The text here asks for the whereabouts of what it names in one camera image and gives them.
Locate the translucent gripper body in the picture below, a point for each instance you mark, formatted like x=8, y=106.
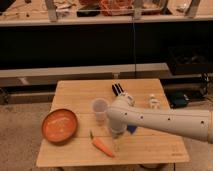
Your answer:
x=118, y=141

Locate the orange pepper with green stem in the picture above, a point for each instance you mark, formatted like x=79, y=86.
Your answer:
x=96, y=142

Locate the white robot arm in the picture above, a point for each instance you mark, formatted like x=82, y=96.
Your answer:
x=194, y=124

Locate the orange ceramic bowl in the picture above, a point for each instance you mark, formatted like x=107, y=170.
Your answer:
x=59, y=126

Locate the blue sponge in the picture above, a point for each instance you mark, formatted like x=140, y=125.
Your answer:
x=131, y=128

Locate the light wooden table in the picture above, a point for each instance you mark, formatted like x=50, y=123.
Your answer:
x=144, y=146

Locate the black rectangular block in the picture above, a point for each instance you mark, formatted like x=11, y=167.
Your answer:
x=117, y=89

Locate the white plastic bottle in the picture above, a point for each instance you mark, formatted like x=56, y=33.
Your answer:
x=154, y=102

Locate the dark box on floor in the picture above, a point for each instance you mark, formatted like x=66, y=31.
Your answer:
x=178, y=100

